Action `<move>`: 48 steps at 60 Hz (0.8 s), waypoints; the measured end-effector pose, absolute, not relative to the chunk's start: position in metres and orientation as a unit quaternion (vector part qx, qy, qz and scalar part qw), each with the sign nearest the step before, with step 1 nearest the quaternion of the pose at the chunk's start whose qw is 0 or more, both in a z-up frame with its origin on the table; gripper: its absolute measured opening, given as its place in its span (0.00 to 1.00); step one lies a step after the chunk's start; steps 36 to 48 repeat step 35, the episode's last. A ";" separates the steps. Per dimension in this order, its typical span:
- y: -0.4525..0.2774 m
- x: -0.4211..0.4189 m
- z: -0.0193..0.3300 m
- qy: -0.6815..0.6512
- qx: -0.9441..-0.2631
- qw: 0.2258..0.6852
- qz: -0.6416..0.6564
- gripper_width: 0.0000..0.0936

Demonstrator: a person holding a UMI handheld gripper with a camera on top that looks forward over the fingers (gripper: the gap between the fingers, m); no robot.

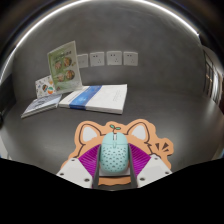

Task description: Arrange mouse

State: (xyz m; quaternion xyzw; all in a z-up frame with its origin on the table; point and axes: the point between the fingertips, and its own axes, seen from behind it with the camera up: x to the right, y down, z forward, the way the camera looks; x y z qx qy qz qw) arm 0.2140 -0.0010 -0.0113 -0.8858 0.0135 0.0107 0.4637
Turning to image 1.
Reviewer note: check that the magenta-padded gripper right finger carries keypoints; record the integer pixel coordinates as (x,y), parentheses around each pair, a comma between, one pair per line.
(153,170)

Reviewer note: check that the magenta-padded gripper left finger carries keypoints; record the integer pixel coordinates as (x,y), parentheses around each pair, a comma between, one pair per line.
(75,171)

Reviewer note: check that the mint green computer mouse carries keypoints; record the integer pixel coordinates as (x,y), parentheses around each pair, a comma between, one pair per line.
(114,153)

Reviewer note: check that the orange fox-shaped mouse pad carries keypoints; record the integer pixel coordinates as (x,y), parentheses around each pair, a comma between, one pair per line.
(88,133)

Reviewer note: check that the grey striped book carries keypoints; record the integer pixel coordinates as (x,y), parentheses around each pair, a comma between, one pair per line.
(41,105)

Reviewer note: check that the white book with blue band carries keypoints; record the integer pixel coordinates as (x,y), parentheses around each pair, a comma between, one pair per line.
(106,98)

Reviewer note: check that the white card with colourful stickers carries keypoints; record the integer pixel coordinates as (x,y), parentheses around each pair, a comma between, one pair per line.
(45,87)

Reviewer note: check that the clear acrylic green menu sign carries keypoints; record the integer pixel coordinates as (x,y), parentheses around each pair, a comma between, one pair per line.
(65,66)

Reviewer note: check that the white wall socket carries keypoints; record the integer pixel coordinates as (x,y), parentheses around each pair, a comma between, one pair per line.
(97,59)
(130,58)
(83,61)
(114,58)

